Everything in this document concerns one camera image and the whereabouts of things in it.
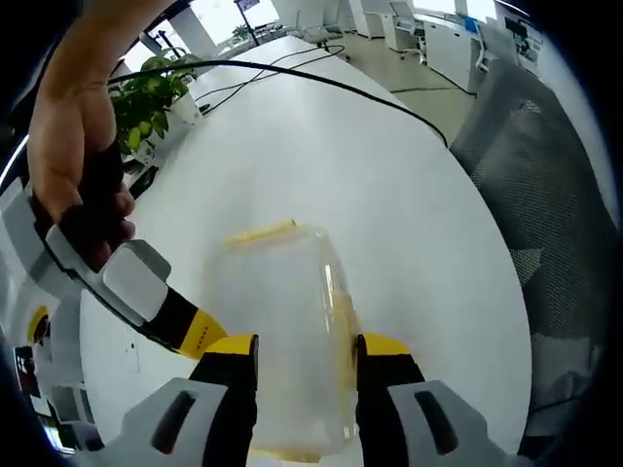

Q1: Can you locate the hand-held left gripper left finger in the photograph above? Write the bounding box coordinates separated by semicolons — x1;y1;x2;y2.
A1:
99;333;259;467

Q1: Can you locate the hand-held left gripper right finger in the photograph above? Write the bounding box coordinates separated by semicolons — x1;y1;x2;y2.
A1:
354;333;512;467

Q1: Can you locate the clear box with plastic buckle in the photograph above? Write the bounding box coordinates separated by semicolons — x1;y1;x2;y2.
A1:
202;218;362;461

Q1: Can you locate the person's right hand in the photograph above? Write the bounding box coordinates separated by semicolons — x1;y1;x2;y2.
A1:
26;72;138;273

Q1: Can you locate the black phone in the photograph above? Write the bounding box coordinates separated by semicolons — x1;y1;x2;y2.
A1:
124;164;160;199

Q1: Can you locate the green potted plant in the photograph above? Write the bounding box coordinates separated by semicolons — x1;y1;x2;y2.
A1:
107;52;201;157

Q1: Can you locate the white plant pot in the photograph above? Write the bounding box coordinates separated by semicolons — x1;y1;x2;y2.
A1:
145;94;202;152

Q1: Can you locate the grey mesh office chair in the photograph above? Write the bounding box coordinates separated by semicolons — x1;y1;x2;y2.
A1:
450;57;615;442

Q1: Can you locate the white office chair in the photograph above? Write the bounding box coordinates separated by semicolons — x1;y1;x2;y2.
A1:
295;23;332;46

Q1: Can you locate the white office cabinet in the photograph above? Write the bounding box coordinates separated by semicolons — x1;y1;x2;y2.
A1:
384;9;483;93

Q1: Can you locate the black table cable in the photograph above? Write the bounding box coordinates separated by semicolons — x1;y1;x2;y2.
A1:
194;42;347;116

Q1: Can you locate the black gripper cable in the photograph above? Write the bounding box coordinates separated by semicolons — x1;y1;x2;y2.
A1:
106;60;450;147

